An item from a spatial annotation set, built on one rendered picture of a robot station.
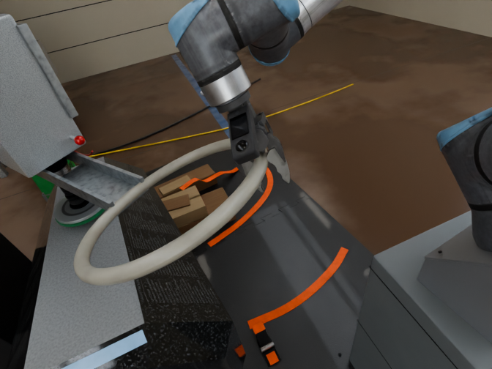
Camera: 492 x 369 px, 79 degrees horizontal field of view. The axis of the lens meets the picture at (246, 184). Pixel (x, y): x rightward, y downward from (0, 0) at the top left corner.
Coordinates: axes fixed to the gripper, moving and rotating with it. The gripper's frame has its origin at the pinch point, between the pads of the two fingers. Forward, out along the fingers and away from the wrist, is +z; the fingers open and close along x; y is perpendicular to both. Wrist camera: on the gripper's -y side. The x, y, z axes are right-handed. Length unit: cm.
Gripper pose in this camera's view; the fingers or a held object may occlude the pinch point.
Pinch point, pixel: (273, 184)
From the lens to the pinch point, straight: 65.1
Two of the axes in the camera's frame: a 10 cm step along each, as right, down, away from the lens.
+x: -8.9, 3.3, 3.2
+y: 1.2, -5.1, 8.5
